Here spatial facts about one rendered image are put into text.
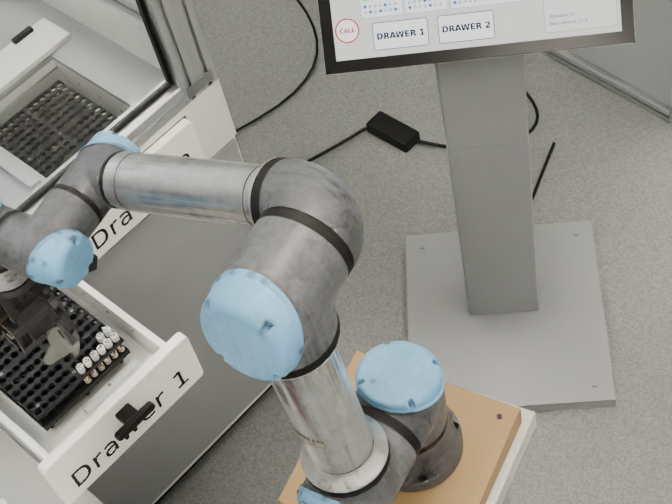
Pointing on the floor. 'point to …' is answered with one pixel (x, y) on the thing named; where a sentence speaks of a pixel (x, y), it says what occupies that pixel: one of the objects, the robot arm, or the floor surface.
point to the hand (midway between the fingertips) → (68, 341)
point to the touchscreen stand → (505, 261)
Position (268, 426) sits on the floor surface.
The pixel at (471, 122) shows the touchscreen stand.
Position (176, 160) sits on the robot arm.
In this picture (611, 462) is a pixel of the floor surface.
